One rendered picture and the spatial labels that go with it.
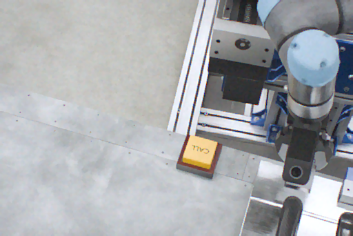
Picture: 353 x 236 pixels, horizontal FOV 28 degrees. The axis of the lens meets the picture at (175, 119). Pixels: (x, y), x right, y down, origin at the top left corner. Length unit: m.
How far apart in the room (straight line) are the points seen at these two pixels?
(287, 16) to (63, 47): 1.73
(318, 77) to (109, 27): 1.83
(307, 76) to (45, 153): 0.66
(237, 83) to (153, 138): 0.26
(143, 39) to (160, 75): 0.19
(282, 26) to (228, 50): 0.41
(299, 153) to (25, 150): 0.61
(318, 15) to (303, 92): 0.13
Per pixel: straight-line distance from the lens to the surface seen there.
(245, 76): 1.63
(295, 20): 1.13
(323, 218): 1.39
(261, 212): 1.37
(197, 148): 1.48
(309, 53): 1.07
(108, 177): 1.48
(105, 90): 2.63
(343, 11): 1.18
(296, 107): 1.17
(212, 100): 2.36
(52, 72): 2.69
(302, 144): 1.21
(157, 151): 1.52
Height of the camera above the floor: 2.07
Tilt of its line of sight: 54 degrees down
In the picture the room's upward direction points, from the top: 6 degrees clockwise
